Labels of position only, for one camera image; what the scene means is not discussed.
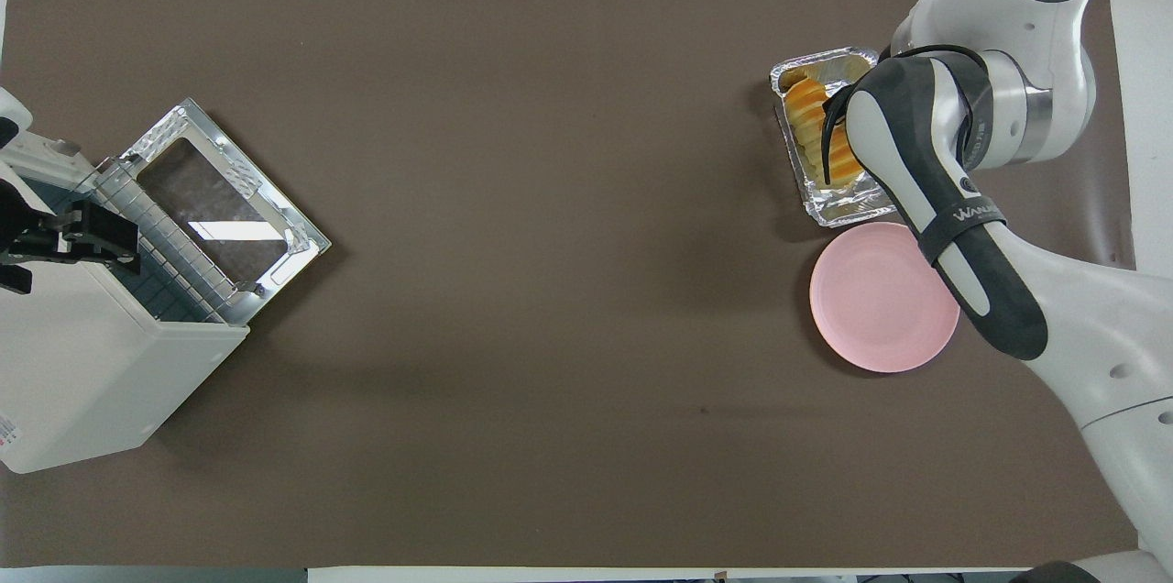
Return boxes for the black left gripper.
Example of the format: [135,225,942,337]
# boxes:
[0,189,141,295]

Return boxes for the brown table mat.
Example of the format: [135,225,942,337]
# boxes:
[0,0,1142,568]

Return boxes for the glass oven door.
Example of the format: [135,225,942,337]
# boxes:
[119,97,331,325]

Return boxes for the pink round plate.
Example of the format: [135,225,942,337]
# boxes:
[809,222,961,373]

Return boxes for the sliced yellow bread loaf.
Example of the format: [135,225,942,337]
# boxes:
[786,77,867,190]

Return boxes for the aluminium foil tray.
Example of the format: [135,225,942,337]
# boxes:
[770,47,904,228]

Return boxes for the cream toaster oven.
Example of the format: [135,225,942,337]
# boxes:
[0,132,248,474]

